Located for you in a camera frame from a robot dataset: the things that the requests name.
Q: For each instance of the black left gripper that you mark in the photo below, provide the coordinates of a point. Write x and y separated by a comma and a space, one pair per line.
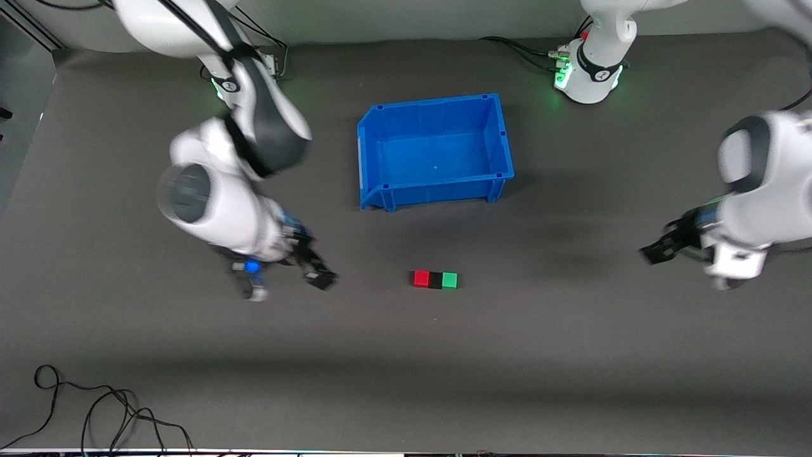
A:
682, 237

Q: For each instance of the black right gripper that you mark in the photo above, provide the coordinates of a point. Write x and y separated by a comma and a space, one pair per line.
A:
301, 249

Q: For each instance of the small red cube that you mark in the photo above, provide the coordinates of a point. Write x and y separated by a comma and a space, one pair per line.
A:
421, 278

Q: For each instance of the small green cube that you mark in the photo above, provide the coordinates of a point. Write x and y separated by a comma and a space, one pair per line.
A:
450, 280

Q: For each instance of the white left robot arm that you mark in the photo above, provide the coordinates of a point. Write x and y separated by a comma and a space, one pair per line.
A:
767, 178

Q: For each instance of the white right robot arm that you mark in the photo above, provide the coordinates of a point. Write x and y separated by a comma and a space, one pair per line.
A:
228, 190

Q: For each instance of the small black cube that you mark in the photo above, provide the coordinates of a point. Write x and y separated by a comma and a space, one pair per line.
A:
435, 281

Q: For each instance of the blue plastic storage bin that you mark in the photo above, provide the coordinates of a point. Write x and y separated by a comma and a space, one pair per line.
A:
438, 152

